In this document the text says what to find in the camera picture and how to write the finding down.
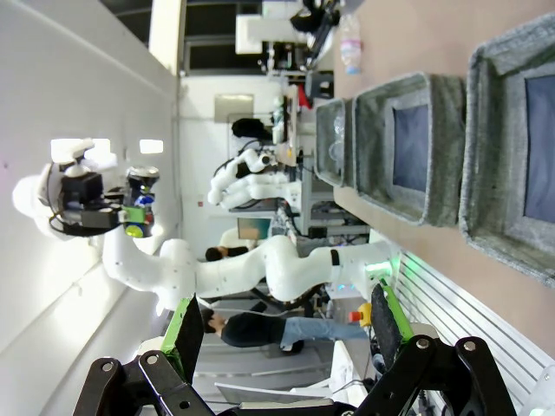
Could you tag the grey fabric basket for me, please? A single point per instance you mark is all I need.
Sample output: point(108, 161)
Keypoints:
point(323, 143)
point(494, 151)
point(373, 143)

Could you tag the aluminium profile frame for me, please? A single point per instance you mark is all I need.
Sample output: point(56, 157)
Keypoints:
point(455, 312)

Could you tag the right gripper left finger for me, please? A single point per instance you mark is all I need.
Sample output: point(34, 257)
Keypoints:
point(191, 338)

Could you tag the crushed black soda can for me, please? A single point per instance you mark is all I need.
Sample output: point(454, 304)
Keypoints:
point(143, 186)

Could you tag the ceiling light panel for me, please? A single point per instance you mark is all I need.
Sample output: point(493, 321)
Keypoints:
point(152, 146)

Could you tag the red yellow emergency stop button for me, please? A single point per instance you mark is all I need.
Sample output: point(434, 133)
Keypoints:
point(362, 314)

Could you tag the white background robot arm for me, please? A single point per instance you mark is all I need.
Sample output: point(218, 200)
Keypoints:
point(243, 186)

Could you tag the plastic bottle pink label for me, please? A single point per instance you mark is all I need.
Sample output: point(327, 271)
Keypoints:
point(351, 47)

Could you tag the person in black top jeans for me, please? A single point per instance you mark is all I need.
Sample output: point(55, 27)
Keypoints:
point(251, 331)

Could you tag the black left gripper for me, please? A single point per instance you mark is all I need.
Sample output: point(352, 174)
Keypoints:
point(80, 188)

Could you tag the computer monitor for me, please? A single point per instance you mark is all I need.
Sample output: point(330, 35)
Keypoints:
point(256, 229)

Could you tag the seated person with black hair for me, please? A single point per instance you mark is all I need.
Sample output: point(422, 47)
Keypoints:
point(234, 251)

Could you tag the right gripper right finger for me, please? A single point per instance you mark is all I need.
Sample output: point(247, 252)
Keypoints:
point(386, 320)

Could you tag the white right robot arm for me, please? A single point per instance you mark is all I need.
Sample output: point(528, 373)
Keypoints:
point(546, 390)

